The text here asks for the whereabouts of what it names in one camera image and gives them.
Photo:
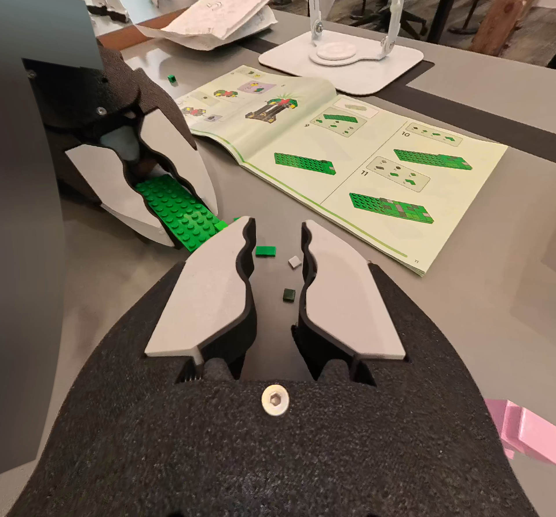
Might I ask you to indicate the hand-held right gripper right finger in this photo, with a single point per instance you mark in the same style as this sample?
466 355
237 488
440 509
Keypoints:
356 308

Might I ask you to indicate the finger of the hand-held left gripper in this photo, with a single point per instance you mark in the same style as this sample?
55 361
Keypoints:
182 156
108 178

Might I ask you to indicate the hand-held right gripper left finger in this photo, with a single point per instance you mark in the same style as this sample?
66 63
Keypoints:
208 304

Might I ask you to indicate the large green studded plate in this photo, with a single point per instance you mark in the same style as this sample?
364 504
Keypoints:
178 212

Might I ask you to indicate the dark green square tile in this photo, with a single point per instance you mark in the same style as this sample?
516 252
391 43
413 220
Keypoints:
289 295

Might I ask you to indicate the light grey square tile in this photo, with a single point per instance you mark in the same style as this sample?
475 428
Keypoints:
294 262

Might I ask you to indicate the green oblong tile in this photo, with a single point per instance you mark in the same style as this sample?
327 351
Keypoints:
265 251

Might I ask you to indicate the brown wooden desk panel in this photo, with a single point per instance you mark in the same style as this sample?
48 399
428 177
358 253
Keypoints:
126 36

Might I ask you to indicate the white desk lamp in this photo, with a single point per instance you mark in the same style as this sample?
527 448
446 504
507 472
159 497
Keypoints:
347 65

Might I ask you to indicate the white printed paper bag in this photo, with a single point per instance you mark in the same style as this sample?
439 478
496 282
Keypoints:
191 43
226 8

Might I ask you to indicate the pale green instruction booklet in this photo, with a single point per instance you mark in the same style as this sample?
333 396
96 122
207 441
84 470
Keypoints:
369 186

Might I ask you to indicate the pink brick pig figure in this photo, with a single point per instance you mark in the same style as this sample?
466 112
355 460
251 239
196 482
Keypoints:
521 430

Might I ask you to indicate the brown wooden post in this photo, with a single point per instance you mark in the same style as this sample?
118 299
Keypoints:
508 8

